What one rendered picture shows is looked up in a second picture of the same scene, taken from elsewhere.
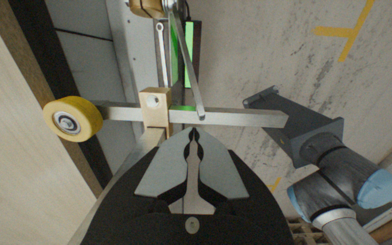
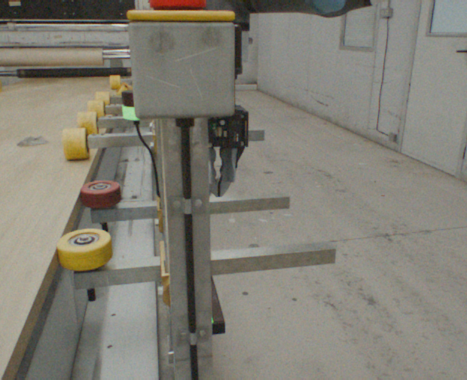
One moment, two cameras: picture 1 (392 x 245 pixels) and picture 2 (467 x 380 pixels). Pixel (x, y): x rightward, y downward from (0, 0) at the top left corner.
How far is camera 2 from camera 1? 0.76 m
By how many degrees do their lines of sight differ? 98
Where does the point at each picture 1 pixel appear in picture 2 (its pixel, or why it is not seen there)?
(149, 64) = (134, 349)
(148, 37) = (138, 323)
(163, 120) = not seen: hidden behind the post
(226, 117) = (260, 249)
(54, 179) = not seen: outside the picture
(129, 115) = (141, 262)
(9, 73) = (55, 225)
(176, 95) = not seen: hidden behind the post
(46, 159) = not seen: outside the picture
